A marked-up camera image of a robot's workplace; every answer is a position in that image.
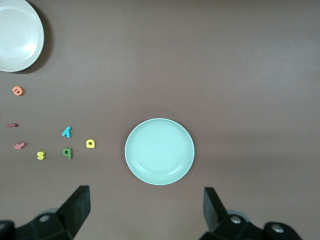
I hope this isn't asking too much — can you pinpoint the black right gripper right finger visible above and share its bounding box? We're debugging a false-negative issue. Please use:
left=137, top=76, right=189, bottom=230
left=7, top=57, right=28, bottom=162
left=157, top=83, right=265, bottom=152
left=199, top=186, right=303, bottom=240

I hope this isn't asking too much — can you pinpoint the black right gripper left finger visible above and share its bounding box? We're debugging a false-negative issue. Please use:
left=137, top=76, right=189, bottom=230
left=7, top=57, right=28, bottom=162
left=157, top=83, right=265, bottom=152
left=0, top=185, right=91, bottom=240

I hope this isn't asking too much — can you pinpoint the teal foam letter y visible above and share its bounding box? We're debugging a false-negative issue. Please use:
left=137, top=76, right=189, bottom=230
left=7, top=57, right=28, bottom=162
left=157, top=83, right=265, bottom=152
left=61, top=126, right=73, bottom=139

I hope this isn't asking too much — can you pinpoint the brown paper table cover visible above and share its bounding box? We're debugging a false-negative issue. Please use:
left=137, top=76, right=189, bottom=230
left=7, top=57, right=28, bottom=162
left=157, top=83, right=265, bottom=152
left=0, top=0, right=320, bottom=240

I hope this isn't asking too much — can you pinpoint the white plate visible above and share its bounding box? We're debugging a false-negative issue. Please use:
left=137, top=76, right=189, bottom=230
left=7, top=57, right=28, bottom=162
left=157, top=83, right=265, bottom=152
left=0, top=0, right=45, bottom=73

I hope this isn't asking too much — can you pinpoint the light green plate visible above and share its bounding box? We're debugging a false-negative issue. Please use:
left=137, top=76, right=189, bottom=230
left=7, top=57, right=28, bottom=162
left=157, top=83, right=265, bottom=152
left=124, top=118, right=196, bottom=186

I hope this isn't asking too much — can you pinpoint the green foam letter b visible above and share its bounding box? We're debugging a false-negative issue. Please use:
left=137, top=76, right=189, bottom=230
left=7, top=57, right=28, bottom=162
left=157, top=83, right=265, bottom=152
left=62, top=147, right=74, bottom=160

